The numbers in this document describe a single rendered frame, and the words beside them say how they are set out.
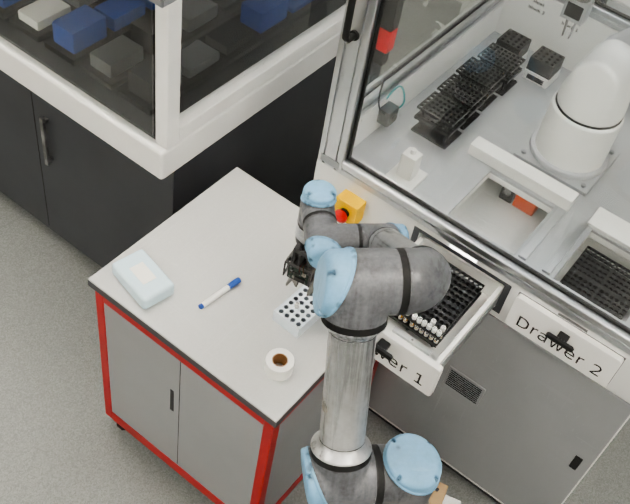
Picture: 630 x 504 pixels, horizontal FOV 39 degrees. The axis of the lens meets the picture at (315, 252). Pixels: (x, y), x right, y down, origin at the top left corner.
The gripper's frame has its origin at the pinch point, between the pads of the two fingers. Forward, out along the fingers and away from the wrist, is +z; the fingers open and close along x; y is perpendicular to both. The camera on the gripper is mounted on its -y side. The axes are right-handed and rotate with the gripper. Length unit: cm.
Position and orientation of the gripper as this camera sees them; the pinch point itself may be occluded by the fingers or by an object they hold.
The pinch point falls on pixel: (305, 284)
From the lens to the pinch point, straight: 219.3
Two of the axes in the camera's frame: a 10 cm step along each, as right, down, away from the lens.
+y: -4.6, 6.3, -6.2
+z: -1.3, 6.5, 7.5
